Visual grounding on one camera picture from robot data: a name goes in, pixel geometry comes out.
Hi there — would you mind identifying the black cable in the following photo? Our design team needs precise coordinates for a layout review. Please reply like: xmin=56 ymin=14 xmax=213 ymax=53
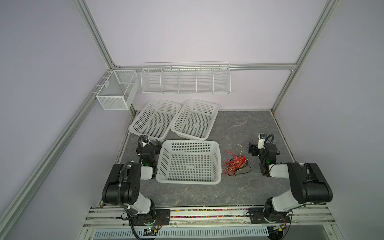
xmin=230 ymin=160 xmax=252 ymax=177

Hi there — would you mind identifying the red cable bundle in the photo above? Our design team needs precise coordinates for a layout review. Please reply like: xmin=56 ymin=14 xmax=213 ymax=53
xmin=222 ymin=150 xmax=249 ymax=177

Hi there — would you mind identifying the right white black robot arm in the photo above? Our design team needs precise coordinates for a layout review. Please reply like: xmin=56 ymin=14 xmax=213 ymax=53
xmin=246 ymin=143 xmax=333 ymax=224

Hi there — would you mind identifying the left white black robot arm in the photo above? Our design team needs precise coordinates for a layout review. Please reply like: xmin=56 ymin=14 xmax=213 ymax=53
xmin=102 ymin=141 xmax=162 ymax=225

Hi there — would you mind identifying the front white plastic basket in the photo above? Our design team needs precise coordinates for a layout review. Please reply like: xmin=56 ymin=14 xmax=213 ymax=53
xmin=156 ymin=140 xmax=222 ymax=185

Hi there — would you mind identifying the white plastic basket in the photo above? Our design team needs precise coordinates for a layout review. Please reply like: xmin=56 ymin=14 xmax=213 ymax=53
xmin=156 ymin=140 xmax=222 ymax=185
xmin=129 ymin=99 xmax=181 ymax=143
xmin=171 ymin=99 xmax=219 ymax=141

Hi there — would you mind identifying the back left white plastic basket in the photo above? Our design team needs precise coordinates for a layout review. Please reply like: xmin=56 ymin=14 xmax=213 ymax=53
xmin=129 ymin=99 xmax=181 ymax=143

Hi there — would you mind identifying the back right white plastic basket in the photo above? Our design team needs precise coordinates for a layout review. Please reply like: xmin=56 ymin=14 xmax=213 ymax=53
xmin=171 ymin=99 xmax=219 ymax=141

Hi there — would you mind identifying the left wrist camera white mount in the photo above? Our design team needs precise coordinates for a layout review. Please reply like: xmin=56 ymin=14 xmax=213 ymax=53
xmin=140 ymin=135 xmax=152 ymax=147

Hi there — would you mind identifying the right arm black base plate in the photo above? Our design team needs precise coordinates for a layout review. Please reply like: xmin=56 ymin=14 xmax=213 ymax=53
xmin=246 ymin=207 xmax=291 ymax=224

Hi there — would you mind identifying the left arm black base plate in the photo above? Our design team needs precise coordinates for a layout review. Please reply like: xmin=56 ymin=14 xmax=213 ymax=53
xmin=130 ymin=209 xmax=171 ymax=226

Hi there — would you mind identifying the white mesh wall box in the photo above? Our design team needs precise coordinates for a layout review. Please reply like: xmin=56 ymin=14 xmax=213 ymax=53
xmin=96 ymin=70 xmax=140 ymax=111

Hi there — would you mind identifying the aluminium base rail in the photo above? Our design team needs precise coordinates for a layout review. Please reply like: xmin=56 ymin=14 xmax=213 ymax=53
xmin=83 ymin=205 xmax=336 ymax=229

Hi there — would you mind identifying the white slotted cable duct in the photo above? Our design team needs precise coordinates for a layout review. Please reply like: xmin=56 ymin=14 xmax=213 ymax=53
xmin=93 ymin=226 xmax=270 ymax=240

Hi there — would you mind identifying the long white wire wall shelf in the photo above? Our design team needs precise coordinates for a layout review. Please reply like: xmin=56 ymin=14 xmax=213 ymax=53
xmin=141 ymin=62 xmax=232 ymax=94

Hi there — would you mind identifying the aluminium frame profile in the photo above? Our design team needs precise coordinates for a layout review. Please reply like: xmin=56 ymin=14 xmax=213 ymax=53
xmin=73 ymin=0 xmax=116 ymax=69

